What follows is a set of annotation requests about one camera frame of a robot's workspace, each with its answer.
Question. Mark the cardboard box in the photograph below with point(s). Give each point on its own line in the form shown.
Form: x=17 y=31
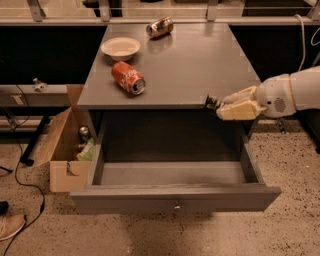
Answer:
x=61 y=147

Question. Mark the small clear object on shelf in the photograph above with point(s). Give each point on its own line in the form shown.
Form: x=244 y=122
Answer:
x=40 y=86

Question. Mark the open grey top drawer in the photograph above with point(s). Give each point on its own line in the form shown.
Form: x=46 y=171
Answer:
x=127 y=178

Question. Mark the silver bottle in box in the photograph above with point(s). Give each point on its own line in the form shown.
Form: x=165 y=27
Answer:
x=84 y=133

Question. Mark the green packet in box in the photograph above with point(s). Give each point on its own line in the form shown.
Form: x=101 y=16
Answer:
x=88 y=151

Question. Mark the white bowl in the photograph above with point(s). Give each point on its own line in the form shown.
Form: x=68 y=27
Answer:
x=120 y=48

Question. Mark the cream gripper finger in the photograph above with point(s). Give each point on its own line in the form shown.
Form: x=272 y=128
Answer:
x=243 y=95
x=246 y=110

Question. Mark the grey drawer cabinet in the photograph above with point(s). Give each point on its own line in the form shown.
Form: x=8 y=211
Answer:
x=181 y=70

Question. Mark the black table leg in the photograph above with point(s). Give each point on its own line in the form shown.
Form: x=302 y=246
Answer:
x=24 y=159

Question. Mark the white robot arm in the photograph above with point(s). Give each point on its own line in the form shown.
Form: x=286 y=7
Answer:
x=305 y=86

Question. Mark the gold brown soda can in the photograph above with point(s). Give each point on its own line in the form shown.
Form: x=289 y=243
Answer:
x=160 y=27

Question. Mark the red soda can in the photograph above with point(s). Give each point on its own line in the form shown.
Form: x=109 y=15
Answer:
x=128 y=78

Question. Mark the white sneaker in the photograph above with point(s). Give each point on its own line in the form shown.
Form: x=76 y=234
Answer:
x=11 y=225

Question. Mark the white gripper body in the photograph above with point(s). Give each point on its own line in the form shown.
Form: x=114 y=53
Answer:
x=275 y=95

